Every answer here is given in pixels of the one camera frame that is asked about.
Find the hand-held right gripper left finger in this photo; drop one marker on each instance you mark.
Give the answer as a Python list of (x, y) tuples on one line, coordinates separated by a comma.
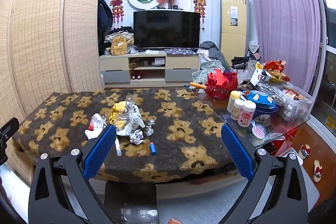
[(101, 148)]

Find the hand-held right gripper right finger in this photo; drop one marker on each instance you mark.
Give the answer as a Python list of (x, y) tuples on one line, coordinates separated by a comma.
[(236, 150)]

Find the silver foil bag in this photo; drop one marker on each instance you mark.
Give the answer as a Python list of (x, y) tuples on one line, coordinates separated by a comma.
[(131, 119)]

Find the white plastic tube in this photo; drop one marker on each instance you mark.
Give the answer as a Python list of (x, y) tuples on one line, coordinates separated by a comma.
[(118, 148)]

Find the white and red wrapper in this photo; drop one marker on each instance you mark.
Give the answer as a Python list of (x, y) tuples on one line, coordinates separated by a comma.
[(95, 124)]

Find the pink hairbrush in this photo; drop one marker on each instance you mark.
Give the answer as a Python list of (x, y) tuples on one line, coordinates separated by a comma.
[(258, 131)]

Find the crumpled foil ball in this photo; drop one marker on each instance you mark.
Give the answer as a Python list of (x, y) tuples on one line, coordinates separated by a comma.
[(136, 137)]

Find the white bottle pink label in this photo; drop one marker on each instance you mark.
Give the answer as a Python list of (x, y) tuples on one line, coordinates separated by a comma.
[(246, 113)]

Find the round ashtray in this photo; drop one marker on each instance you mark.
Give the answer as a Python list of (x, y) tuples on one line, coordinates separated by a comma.
[(262, 120)]

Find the yellow crumpled wrapper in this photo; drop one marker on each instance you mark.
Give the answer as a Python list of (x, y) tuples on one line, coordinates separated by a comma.
[(118, 111)]

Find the small white bottle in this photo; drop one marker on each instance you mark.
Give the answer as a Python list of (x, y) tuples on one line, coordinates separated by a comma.
[(237, 109)]

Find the white bottle yellow cap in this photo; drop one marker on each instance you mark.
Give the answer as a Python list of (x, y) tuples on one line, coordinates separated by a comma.
[(233, 100)]

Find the blue and orange cap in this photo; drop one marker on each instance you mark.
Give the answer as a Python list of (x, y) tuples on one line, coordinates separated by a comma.
[(153, 148)]

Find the glass coffee table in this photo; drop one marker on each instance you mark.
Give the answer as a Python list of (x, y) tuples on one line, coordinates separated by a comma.
[(283, 127)]

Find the blue snack bag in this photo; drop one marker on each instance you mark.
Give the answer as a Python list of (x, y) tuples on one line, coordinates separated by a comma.
[(260, 98)]

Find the red plastic basket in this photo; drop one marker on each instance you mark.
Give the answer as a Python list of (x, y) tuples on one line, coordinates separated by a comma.
[(221, 85)]

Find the red patterned slipper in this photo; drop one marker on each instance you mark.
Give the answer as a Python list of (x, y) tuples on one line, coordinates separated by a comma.
[(304, 151), (318, 171)]

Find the clear plastic box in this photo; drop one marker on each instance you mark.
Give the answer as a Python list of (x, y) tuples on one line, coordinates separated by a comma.
[(296, 104)]

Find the bear printed blanket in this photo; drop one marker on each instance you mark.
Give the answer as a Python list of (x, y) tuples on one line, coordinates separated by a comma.
[(170, 108)]

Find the white labelled bag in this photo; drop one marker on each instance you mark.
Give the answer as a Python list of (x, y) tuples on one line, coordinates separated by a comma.
[(256, 73)]

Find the floral plastic wrap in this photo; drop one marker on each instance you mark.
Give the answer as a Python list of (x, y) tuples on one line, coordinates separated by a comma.
[(210, 67)]

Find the black bag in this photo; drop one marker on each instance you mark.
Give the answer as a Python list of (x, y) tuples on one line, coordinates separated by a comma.
[(239, 62)]

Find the red snack bag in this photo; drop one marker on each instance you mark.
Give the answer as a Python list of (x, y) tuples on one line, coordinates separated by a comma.
[(275, 69)]

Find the beige television cabinet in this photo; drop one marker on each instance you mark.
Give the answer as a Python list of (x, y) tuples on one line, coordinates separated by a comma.
[(181, 62)]

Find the yellow backpack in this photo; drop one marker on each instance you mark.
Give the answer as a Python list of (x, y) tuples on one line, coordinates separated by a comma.
[(118, 45)]

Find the grey jacket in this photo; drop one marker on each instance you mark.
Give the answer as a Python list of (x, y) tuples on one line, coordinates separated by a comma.
[(210, 47)]

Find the standing air conditioner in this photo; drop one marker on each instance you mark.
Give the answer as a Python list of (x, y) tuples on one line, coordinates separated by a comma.
[(233, 37)]

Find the dark patterned cushion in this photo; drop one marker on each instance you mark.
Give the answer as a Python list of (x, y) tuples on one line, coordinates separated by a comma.
[(181, 51)]

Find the woven folding screen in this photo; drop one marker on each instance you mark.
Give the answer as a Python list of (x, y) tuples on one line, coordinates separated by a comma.
[(39, 29)]

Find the pile of clothes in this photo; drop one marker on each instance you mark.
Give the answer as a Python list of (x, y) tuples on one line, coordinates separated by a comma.
[(128, 32)]

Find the black hanging coat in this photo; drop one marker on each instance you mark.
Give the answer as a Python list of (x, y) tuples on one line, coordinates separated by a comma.
[(105, 19)]

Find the black television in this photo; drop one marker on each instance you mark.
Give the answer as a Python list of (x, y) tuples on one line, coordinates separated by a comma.
[(166, 29)]

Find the purple curtain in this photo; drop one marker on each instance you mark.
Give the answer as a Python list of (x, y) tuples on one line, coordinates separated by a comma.
[(283, 16)]

